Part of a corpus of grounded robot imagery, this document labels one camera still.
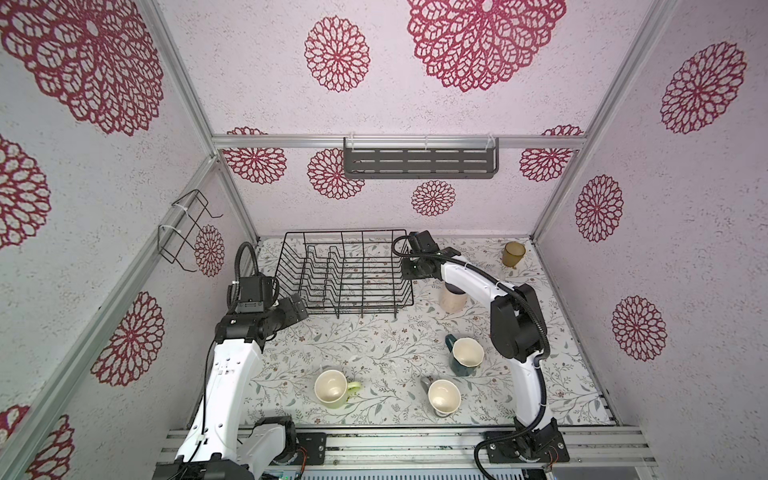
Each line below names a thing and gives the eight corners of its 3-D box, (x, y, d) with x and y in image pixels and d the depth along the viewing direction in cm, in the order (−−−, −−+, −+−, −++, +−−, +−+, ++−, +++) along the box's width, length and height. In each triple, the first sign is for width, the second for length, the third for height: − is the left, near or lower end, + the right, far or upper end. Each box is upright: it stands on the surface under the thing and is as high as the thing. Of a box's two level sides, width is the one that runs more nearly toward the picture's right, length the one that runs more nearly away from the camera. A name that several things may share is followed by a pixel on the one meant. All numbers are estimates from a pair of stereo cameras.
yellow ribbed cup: (502, 266, 114) (508, 254, 109) (498, 253, 119) (503, 241, 113) (521, 266, 114) (527, 254, 109) (516, 253, 119) (522, 241, 113)
